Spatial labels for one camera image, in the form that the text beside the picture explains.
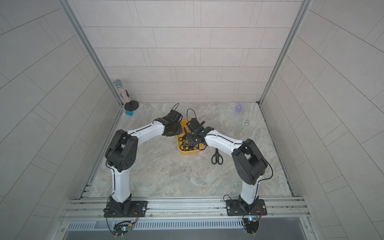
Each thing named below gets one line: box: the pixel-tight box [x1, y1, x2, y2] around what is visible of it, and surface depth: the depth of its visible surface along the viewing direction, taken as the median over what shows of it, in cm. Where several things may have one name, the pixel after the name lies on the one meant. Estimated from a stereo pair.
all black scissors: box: [211, 148, 223, 165], surface depth 90 cm
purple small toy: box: [236, 102, 243, 112], surface depth 112 cm
